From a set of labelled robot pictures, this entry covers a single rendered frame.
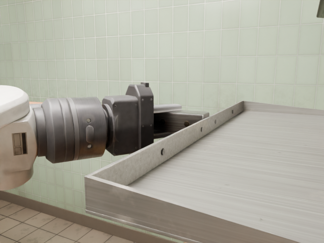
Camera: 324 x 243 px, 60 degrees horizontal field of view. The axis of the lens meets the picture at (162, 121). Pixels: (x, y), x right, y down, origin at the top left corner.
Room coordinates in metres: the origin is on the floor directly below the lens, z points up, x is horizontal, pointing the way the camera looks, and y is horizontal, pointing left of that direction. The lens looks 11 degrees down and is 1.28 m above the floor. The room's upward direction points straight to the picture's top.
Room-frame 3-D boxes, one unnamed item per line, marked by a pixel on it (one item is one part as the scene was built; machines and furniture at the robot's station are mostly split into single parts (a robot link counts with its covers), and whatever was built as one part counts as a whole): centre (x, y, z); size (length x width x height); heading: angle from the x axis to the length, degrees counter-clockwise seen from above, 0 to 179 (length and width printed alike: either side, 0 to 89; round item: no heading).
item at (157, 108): (0.45, 0.00, 1.22); 0.06 x 0.03 x 0.02; 118
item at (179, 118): (0.45, -0.03, 1.20); 0.09 x 0.04 x 0.03; 63
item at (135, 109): (0.41, 0.08, 1.20); 0.12 x 0.10 x 0.13; 118
